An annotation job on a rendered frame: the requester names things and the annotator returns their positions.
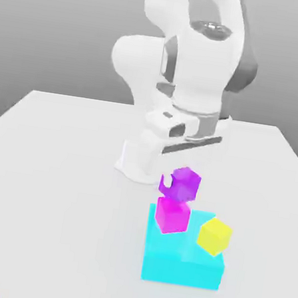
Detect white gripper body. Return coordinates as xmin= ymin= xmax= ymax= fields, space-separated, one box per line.
xmin=158 ymin=127 xmax=225 ymax=176

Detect small purple cube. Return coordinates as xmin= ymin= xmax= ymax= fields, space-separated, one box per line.
xmin=156 ymin=162 xmax=204 ymax=205

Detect small magenta cube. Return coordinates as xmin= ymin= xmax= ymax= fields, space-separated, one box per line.
xmin=152 ymin=195 xmax=193 ymax=238

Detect small yellow cube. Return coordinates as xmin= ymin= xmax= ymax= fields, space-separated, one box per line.
xmin=194 ymin=215 xmax=235 ymax=259

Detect large cyan box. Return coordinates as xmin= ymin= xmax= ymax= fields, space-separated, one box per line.
xmin=139 ymin=202 xmax=233 ymax=292

